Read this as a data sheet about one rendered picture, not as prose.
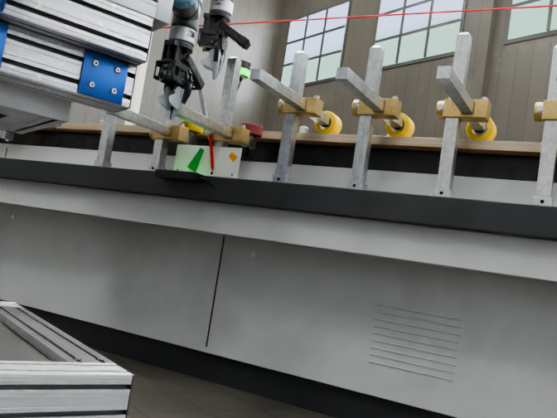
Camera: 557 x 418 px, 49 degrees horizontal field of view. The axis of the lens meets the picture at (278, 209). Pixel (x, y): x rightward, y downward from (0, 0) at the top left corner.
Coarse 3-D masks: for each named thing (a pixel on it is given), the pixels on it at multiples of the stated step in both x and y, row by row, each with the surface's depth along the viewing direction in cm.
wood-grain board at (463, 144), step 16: (64, 128) 259; (80, 128) 255; (96, 128) 250; (128, 128) 242; (320, 144) 207; (336, 144) 203; (352, 144) 199; (384, 144) 191; (400, 144) 188; (416, 144) 186; (432, 144) 184; (464, 144) 179; (480, 144) 177; (496, 144) 175; (512, 144) 173; (528, 144) 171
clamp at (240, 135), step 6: (228, 126) 199; (234, 126) 198; (234, 132) 197; (240, 132) 196; (246, 132) 199; (216, 138) 200; (222, 138) 199; (234, 138) 197; (240, 138) 196; (246, 138) 199; (240, 144) 201; (246, 144) 200
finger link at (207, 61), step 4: (212, 52) 196; (208, 56) 196; (212, 56) 196; (220, 56) 197; (204, 60) 196; (208, 60) 196; (212, 60) 196; (204, 64) 196; (208, 64) 196; (212, 64) 195; (216, 64) 195; (212, 68) 195; (216, 68) 195; (212, 72) 196; (216, 72) 196; (212, 76) 196
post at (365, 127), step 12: (372, 48) 180; (372, 60) 179; (372, 72) 178; (372, 84) 178; (360, 120) 178; (372, 120) 178; (360, 132) 178; (372, 132) 179; (360, 144) 177; (360, 156) 176; (360, 168) 176; (360, 180) 175
